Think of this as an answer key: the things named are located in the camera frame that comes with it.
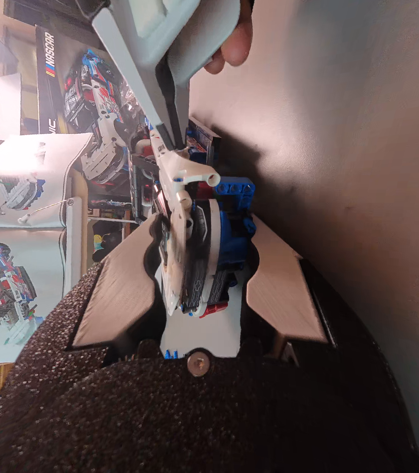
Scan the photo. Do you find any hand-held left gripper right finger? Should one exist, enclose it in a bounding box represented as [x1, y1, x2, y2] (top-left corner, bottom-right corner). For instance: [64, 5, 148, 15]
[246, 214, 329, 343]

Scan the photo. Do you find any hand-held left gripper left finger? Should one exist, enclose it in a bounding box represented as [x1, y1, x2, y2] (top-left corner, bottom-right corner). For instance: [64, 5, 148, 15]
[72, 214, 163, 351]

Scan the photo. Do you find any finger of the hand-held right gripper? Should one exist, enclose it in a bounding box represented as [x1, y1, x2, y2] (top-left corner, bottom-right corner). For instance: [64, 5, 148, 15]
[93, 7, 176, 151]
[131, 0, 240, 149]

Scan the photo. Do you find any blue white toy brick car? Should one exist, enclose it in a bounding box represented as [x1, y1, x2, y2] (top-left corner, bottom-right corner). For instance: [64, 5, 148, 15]
[130, 116, 259, 319]

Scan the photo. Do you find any white curved toy brick panel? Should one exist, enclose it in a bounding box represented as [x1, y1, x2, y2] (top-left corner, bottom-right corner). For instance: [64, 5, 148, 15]
[150, 129, 222, 316]

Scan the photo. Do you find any person's right hand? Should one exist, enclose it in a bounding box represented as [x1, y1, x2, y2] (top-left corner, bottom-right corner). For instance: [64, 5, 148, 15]
[204, 0, 255, 75]

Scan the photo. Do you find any black toy car set box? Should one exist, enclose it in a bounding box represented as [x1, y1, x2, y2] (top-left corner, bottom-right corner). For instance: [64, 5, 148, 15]
[35, 24, 149, 187]

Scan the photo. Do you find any toy car instruction booklet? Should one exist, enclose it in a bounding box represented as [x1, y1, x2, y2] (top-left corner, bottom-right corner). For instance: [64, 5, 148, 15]
[0, 132, 96, 366]

